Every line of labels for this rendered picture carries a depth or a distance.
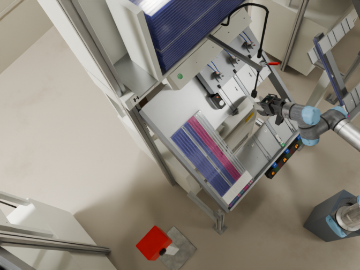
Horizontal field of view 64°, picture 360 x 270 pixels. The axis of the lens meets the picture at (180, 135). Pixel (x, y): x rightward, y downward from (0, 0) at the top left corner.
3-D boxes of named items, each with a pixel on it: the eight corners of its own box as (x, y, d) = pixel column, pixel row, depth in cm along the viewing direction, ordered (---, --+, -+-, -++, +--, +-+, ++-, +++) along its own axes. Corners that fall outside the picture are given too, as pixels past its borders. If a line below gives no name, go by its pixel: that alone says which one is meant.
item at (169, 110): (265, 72, 157) (271, 72, 152) (181, 158, 143) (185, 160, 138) (232, 21, 145) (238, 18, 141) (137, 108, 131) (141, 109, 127)
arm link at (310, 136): (330, 136, 129) (327, 117, 124) (310, 149, 128) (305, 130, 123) (317, 130, 136) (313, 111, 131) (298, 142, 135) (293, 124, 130)
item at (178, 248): (196, 248, 212) (185, 241, 142) (174, 274, 207) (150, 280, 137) (173, 225, 221) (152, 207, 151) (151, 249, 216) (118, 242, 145)
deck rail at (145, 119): (223, 206, 156) (230, 210, 151) (221, 209, 156) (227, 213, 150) (137, 108, 131) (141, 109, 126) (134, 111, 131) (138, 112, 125)
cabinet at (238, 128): (250, 138, 242) (260, 100, 186) (194, 200, 227) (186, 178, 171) (194, 95, 266) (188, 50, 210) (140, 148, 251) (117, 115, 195)
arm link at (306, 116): (312, 130, 121) (308, 114, 117) (290, 125, 130) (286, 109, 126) (323, 120, 123) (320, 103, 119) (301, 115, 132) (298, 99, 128)
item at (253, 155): (299, 122, 168) (304, 123, 165) (225, 207, 154) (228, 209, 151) (284, 97, 161) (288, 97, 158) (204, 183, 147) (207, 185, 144)
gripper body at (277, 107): (267, 92, 140) (287, 96, 130) (274, 105, 145) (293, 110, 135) (257, 103, 139) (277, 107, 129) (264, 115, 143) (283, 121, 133)
